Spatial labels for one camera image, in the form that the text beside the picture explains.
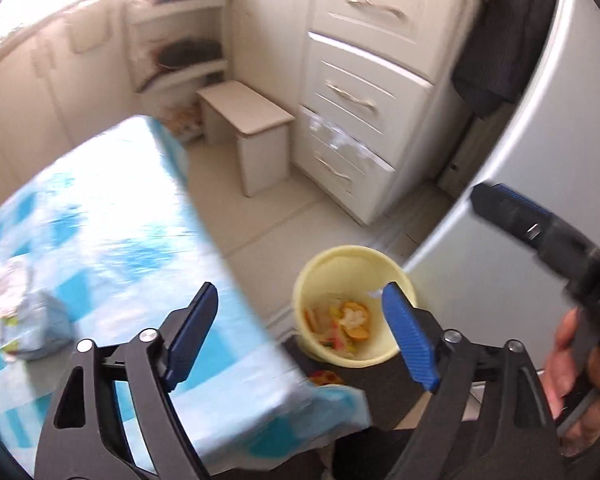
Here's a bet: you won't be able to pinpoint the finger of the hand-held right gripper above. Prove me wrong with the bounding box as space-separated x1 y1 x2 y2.
470 182 555 252

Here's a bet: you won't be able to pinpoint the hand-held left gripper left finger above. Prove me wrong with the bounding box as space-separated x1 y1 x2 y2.
34 282 219 480

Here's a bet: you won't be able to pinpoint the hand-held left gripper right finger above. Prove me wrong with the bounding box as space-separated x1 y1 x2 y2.
382 282 565 480

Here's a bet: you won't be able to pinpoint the yellow trash bin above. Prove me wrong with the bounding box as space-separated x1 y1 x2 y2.
292 245 417 362

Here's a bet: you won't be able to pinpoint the silver refrigerator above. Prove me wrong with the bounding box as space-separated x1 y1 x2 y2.
402 0 600 386

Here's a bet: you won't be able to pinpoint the person's dark pants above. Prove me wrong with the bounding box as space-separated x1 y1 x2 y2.
280 335 481 480

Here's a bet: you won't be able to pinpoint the blue white checked tablecloth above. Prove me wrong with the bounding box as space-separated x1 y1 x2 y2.
0 115 372 480

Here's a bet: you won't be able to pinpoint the white and green wrapper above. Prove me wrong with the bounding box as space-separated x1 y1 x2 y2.
0 255 74 362

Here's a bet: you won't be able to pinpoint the dark hanging cloth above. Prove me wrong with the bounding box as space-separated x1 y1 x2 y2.
450 0 573 120

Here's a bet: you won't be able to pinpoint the cream drawer unit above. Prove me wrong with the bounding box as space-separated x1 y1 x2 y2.
294 0 473 227

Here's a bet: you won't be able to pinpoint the small cream stool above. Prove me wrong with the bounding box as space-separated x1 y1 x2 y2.
196 81 296 198

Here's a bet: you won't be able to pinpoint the dark pan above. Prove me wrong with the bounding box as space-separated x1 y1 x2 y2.
156 39 224 70

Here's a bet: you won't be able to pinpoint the cream cabinet row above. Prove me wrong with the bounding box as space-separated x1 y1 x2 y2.
0 7 148 206

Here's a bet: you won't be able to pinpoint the white corner shelf rack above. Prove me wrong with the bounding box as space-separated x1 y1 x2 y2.
124 0 229 95

